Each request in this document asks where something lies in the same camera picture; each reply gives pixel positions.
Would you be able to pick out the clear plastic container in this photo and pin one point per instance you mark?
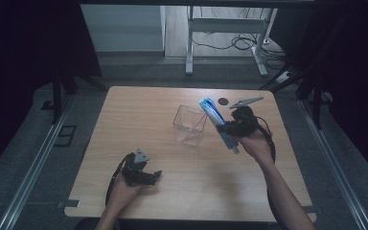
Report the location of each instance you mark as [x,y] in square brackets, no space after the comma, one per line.
[188,127]

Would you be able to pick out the white panel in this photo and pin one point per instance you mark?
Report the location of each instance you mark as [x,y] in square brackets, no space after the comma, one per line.
[123,28]

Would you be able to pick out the blue and white toothpaste tube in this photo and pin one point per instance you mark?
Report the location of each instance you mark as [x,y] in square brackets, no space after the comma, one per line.
[213,112]

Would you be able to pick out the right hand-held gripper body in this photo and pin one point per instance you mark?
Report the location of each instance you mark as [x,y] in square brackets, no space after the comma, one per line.
[244,123]

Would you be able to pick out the black round table grommet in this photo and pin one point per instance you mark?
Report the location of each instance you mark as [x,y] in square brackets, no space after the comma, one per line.
[223,101]

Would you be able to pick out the white power strip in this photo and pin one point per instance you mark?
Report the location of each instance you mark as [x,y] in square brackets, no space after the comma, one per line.
[285,77]

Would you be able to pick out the person's left hand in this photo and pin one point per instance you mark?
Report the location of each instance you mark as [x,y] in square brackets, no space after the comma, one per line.
[123,195]

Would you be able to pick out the aluminium floor rail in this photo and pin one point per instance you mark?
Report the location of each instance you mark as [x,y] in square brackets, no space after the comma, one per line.
[333,166]
[28,179]

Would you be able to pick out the black metal stand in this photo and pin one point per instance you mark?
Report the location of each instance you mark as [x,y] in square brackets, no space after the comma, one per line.
[57,96]
[316,99]

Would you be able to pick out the dark curtain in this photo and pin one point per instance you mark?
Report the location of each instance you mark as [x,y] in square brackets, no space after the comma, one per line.
[19,64]
[354,80]

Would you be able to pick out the white metal desk frame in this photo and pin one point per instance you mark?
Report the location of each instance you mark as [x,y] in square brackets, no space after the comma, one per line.
[225,25]

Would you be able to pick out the person's right hand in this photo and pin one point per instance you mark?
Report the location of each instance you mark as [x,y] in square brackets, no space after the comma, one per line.
[258,145]

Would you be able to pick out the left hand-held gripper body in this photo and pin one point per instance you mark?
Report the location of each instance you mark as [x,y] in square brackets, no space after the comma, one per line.
[135,171]

